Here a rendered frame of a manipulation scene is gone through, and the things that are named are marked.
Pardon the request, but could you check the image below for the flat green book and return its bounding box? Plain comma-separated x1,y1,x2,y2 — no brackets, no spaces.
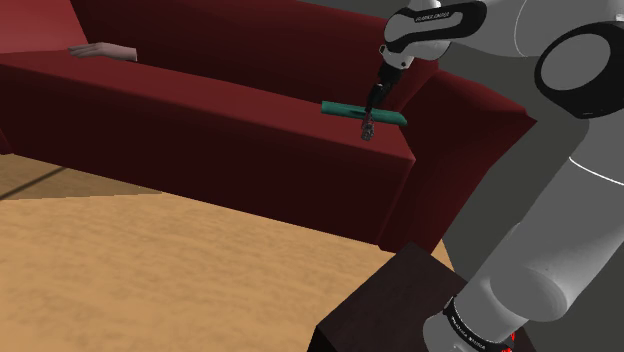
320,100,409,128

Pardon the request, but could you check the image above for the dark red sofa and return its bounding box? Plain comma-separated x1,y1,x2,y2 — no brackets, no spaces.
0,0,538,255

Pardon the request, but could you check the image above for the dark robot stand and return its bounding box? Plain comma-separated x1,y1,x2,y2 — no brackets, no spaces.
306,241,538,352

